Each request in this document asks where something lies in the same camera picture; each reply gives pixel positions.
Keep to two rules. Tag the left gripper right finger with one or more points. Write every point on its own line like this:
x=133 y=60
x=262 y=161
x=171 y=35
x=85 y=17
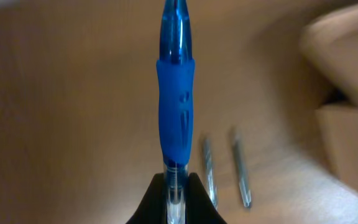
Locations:
x=199 y=207

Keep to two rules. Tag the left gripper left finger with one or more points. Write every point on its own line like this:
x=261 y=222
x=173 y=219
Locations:
x=153 y=206

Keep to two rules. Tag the blue ballpoint pen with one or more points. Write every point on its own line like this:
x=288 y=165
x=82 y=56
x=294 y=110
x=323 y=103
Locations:
x=175 y=73

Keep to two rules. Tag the dark grey pen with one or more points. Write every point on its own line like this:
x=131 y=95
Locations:
x=210 y=184

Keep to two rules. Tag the black pen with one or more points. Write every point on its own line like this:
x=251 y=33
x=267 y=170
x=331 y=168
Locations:
x=236 y=146

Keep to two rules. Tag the open cardboard box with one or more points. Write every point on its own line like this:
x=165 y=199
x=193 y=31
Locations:
x=330 y=43

